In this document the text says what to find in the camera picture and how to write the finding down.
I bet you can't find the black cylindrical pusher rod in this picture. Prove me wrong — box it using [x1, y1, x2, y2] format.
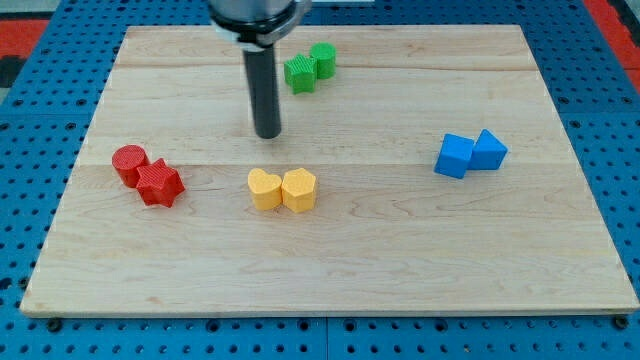
[243, 45, 281, 139]

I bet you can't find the yellow heart block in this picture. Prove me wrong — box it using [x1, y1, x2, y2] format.
[247, 168, 282, 211]

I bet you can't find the yellow hexagon block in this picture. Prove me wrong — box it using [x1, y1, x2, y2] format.
[281, 168, 317, 213]

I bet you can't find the green star block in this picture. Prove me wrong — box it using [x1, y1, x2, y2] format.
[284, 54, 317, 95]

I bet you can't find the green cylinder block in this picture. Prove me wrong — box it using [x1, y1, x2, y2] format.
[309, 42, 337, 80]

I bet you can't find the red star block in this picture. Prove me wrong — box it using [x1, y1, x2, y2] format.
[136, 158, 185, 208]

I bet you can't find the red cylinder block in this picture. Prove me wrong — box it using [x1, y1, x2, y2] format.
[112, 144, 149, 188]

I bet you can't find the wooden board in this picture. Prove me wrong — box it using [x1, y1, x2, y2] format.
[21, 25, 639, 318]

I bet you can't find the blue cube block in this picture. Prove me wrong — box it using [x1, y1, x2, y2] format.
[434, 133, 474, 179]

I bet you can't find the blue triangle block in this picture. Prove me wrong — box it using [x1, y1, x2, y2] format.
[468, 129, 508, 170]

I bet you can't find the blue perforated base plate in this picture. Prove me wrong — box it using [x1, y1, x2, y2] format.
[1, 0, 639, 359]

